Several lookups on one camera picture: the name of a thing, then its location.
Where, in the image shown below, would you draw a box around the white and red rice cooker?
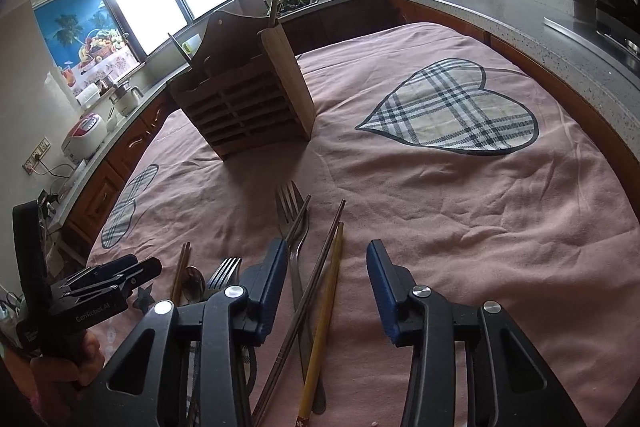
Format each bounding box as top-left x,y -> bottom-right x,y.
61,113 -> 107,162

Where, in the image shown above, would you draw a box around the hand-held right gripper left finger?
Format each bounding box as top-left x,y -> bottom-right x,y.
87,237 -> 291,427

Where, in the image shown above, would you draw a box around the wall socket strip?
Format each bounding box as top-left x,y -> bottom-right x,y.
22,137 -> 53,175

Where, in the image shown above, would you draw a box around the white container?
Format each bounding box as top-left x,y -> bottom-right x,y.
75,84 -> 103,108

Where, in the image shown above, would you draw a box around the yellow chopstick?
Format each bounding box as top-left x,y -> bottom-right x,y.
297,222 -> 346,427

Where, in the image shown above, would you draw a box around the black cooktop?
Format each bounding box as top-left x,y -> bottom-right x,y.
542,0 -> 640,72

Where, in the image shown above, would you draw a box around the black charger plug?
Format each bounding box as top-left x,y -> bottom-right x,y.
37,189 -> 61,218

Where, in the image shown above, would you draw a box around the grey kitchen countertop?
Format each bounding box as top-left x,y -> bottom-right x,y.
47,0 -> 640,218

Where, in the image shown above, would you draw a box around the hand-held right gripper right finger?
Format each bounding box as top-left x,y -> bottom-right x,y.
366,239 -> 588,427

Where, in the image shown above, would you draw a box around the green leafy vegetables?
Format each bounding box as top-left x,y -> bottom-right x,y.
274,0 -> 315,14

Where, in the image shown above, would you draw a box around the pink tablecloth with plaid hearts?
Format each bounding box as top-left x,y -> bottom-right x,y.
87,23 -> 640,427

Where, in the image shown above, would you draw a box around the person's left hand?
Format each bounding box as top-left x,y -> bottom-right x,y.
30,336 -> 107,408

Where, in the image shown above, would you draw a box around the long steel fork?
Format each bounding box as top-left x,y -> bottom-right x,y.
275,180 -> 328,414

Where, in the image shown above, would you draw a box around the small white electric pot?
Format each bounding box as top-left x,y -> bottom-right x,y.
102,77 -> 143,118

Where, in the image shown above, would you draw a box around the steel spoon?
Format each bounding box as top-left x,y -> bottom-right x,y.
181,265 -> 207,305

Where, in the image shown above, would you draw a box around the wooden utensil holder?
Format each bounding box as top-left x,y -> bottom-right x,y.
167,0 -> 317,162

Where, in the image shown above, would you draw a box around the tropical wall poster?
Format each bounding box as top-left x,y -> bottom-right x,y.
32,0 -> 141,98

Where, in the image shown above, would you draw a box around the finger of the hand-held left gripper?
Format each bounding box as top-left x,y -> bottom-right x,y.
67,253 -> 140,290
62,258 -> 163,303

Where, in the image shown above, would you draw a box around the short steel fork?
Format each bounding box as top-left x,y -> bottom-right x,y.
205,257 -> 242,303

